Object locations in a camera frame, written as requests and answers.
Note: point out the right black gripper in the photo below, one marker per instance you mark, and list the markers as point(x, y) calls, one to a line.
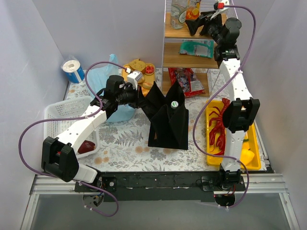
point(203, 24)

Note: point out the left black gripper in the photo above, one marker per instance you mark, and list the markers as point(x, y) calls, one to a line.
point(139, 100)

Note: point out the orange juice bottle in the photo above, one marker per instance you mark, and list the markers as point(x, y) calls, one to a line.
point(193, 9)

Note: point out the light blue plastic bag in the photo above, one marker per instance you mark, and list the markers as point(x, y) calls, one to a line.
point(97, 80)

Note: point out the green label water bottle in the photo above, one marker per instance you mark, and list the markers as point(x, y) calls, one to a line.
point(174, 104)

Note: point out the black fabric grocery bag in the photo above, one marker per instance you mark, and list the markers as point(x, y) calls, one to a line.
point(168, 127)

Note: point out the red snack bag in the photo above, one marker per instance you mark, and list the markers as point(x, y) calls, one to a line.
point(187, 79)

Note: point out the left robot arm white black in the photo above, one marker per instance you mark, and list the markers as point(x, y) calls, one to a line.
point(59, 153)

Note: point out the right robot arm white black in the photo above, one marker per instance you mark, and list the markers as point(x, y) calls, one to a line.
point(239, 115)

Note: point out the clear glass bottle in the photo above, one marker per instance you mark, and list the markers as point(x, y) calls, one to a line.
point(178, 13)

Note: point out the small bread bun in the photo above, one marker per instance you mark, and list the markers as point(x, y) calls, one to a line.
point(147, 85)

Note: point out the green snack packet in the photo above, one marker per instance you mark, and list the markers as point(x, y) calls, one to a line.
point(195, 48)

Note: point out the orange bread tray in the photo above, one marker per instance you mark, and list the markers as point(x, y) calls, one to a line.
point(146, 78)

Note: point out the round brown bread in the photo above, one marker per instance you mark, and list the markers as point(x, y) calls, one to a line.
point(137, 64)

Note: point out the floral table mat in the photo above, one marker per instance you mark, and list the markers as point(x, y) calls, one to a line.
point(124, 145)

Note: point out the toilet paper roll blue pack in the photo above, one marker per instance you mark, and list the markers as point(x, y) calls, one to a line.
point(72, 69)

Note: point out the red meat toy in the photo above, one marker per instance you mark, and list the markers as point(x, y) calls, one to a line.
point(87, 146)

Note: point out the yellow tray with vegetables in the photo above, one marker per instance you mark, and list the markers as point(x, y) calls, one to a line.
point(249, 136)

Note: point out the red toy lobster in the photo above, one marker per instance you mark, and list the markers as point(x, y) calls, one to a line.
point(217, 136)

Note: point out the yellow bell pepper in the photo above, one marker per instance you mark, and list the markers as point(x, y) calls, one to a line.
point(247, 153)

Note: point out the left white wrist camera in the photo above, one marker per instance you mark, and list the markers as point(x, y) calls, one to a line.
point(134, 77)

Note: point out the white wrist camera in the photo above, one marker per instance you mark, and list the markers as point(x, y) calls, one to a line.
point(134, 77)
point(220, 6)

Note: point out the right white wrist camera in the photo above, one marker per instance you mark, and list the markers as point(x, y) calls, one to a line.
point(220, 6)

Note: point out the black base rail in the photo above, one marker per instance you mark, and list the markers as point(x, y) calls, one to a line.
point(154, 186)

